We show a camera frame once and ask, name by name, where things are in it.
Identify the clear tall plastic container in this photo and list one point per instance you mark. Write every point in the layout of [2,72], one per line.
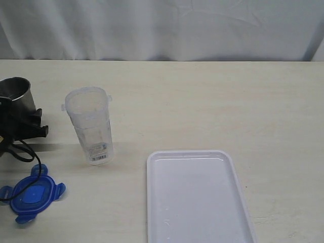
[88,111]

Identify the stainless steel cup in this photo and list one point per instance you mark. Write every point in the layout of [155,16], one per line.
[16,92]

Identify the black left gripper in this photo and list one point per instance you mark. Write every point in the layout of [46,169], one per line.
[18,123]

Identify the white rectangular tray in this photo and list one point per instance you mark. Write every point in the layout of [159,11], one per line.
[195,196]

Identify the blue container lid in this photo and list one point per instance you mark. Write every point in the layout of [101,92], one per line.
[32,194]

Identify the white backdrop curtain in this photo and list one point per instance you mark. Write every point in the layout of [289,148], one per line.
[163,30]

